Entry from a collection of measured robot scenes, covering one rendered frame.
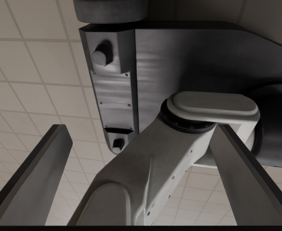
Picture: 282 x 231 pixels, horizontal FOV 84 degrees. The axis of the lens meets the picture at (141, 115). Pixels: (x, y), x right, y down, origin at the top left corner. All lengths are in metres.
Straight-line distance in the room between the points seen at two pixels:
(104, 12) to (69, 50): 0.35
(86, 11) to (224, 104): 0.39
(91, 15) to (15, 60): 0.56
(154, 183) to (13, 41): 0.80
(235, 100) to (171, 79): 0.18
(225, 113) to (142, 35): 0.28
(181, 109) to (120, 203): 0.24
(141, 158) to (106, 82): 0.29
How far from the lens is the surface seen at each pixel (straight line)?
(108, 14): 0.44
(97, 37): 0.45
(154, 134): 0.36
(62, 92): 0.88
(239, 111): 0.40
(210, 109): 0.38
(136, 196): 0.24
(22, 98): 1.08
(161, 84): 0.50
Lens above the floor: 0.61
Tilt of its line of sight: 50 degrees down
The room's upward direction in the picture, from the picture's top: 166 degrees counter-clockwise
